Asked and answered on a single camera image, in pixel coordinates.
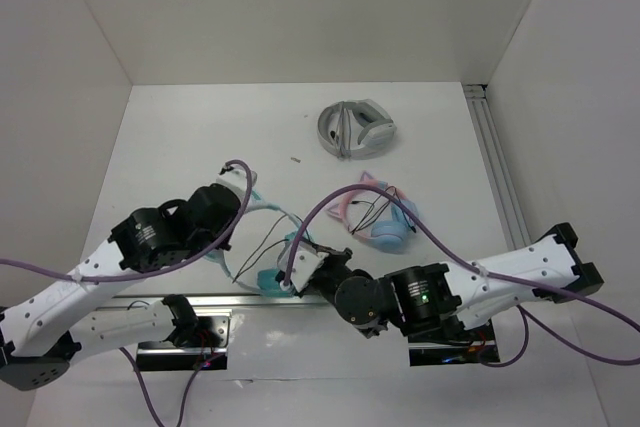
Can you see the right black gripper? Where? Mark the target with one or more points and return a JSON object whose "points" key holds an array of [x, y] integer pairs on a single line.
{"points": [[334, 254]]}

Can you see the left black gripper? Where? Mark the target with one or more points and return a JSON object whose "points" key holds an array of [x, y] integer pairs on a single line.
{"points": [[230, 222]]}

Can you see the teal cat-ear headphones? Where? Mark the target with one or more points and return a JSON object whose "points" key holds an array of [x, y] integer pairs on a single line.
{"points": [[254, 275]]}

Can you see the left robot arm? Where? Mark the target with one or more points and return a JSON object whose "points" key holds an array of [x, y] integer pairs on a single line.
{"points": [[42, 337]]}

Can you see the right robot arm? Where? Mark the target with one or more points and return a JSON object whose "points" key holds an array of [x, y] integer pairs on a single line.
{"points": [[447, 299]]}

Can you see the pink blue cat-ear headphones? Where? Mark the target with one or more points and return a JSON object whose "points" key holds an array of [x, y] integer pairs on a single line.
{"points": [[385, 227]]}

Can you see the grey white headphones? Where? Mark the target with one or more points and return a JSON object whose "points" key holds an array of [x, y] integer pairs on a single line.
{"points": [[355, 129]]}

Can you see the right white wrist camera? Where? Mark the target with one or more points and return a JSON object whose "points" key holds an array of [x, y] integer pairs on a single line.
{"points": [[306, 261]]}

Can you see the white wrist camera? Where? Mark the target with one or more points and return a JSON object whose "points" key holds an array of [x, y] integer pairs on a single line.
{"points": [[235, 179], [306, 261]]}

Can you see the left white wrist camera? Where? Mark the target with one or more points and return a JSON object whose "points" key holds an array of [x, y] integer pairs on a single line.
{"points": [[235, 179]]}

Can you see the aluminium side rail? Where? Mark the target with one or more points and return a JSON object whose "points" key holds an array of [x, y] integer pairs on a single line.
{"points": [[502, 186]]}

